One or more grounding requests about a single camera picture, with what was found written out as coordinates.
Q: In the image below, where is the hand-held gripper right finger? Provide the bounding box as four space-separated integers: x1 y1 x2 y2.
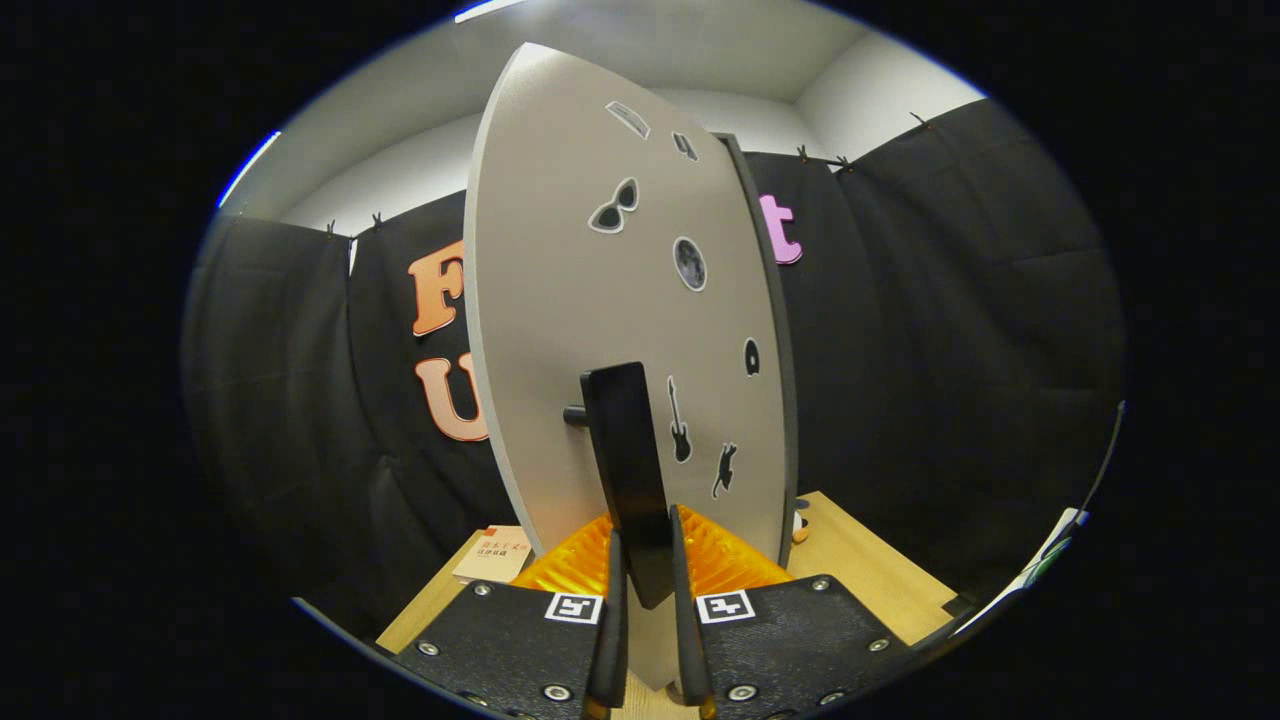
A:
668 505 913 720

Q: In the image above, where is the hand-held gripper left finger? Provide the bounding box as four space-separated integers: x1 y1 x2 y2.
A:
395 513 631 720

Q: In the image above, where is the black door handle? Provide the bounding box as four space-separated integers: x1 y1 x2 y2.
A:
563 362 676 611

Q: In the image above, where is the grey shoe cabinet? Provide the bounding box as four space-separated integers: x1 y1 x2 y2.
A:
715 132 801 571

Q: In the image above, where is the beige shoe cabinet door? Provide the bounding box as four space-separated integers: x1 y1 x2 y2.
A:
463 42 791 691

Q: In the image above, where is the white flat object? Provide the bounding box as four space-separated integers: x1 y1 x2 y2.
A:
950 508 1089 636

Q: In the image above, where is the black backdrop cloth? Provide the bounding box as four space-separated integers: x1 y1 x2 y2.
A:
185 98 1126 641

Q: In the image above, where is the row of black cloth clips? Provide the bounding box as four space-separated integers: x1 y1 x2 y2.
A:
322 112 931 237

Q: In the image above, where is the thin dark cable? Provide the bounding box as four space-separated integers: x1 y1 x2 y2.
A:
1070 400 1129 526

